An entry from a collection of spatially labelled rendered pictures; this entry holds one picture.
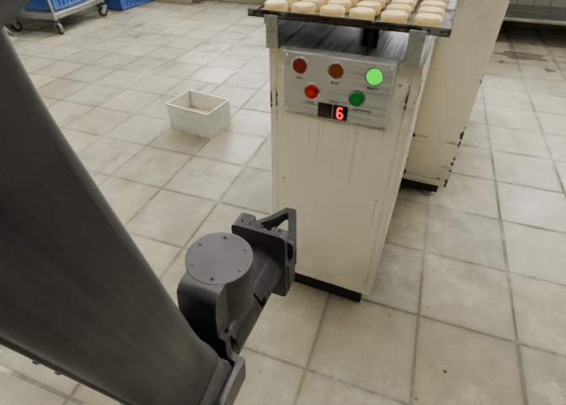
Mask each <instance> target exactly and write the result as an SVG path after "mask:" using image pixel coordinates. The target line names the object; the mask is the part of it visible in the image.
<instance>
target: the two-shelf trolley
mask: <svg viewBox="0 0 566 405"><path fill-rule="evenodd" d="M47 2H48V4H49V7H50V9H51V11H36V10H25V9H24V8H23V9H22V10H21V11H20V12H19V13H18V14H17V15H16V16H15V18H28V19H52V20H54V21H53V23H55V24H54V25H55V27H56V29H57V32H58V34H59V35H64V32H65V31H64V28H63V26H62V25H61V23H59V22H60V21H59V20H58V19H60V18H63V17H65V16H67V15H70V14H72V13H76V12H78V11H81V10H83V9H85V8H89V7H92V6H93V5H96V4H98V3H100V4H102V5H100V8H99V14H100V15H101V16H103V17H105V16H106V15H107V13H108V11H107V9H106V8H107V5H105V4H106V3H105V2H104V0H86V1H83V2H81V3H77V4H74V5H72V6H70V7H67V8H64V9H61V10H58V11H56V12H54V9H53V7H52V5H51V0H47ZM9 23H10V24H11V28H12V30H14V31H17V32H19V31H21V29H22V24H21V23H20V22H19V21H15V20H13V19H12V20H11V21H9Z"/></svg>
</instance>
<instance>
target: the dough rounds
mask: <svg viewBox="0 0 566 405"><path fill-rule="evenodd" d="M389 1H390V0H267V1H266V2H265V3H264V9H265V10H274V11H282V12H288V8H291V12H292V13H306V14H315V11H319V10H320V15H323V16H332V17H341V18H344V14H345V13H350V16H349V19H364V20H373V21H374V19H375V16H378V15H379V14H380V13H381V10H382V9H384V8H385V4H387V3H389ZM418 1H419V0H392V4H389V5H388V6H387V9H386V11H383V12H382V15H381V20H380V21H382V22H390V23H398V24H406V23H407V19H408V18H410V14H411V13H412V12H413V11H414V8H415V6H416V5H417V4H418ZM358 2H359V3H358ZM447 3H448V0H424V1H423V2H422V3H421V5H420V8H419V10H418V14H417V15H415V17H414V25H423V26H431V27H441V23H442V20H443V17H444V13H445V8H446V6H447ZM355 6H357V8H354V7H355Z"/></svg>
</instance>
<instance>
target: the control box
mask: <svg viewBox="0 0 566 405"><path fill-rule="evenodd" d="M298 58H300V59H303V60H304V61H305V62H306V64H307V70H306V71H305V72H304V73H297V72H296V71H295V70H294V69H293V61H294V60H295V59H298ZM333 64H340V65H341V66H342V67H343V70H344V73H343V76H342V77H341V78H338V79H334V78H332V77H330V75H329V73H328V69H329V67H330V66H331V65H333ZM398 66H399V61H395V60H389V59H382V58H375V57H369V56H357V55H351V54H344V53H337V52H331V51H319V50H312V49H305V48H299V47H292V46H288V47H287V48H286V49H284V89H283V110H288V111H293V112H297V113H302V114H307V115H316V116H320V117H324V118H330V119H334V120H341V119H337V117H336V113H337V114H338V112H337V108H338V107H340V108H343V110H344V113H342V115H343V118H342V121H347V122H352V123H356V124H362V125H369V126H375V127H379V128H384V129H385V128H386V126H387V122H388V117H389V113H390V108H391V104H392V96H393V92H394V87H395V82H396V78H397V75H398ZM372 69H377V70H379V71H380V72H381V73H382V80H381V82H380V83H378V84H376V85H373V84H370V83H369V82H368V81H367V79H366V75H367V73H368V72H369V71H370V70H372ZM308 85H314V86H316V87H317V88H318V96H317V97H316V98H315V99H310V98H308V97H307V96H306V94H305V88H306V87H307V86H308ZM354 92H359V93H361V94H362V95H363V98H364V100H363V103H362V104H361V105H360V106H353V105H352V104H351V103H350V101H349V97H350V95H351V94H352V93H354ZM323 104H325V105H327V106H328V110H327V111H328V115H327V117H326V116H322V115H321V110H322V106H323Z"/></svg>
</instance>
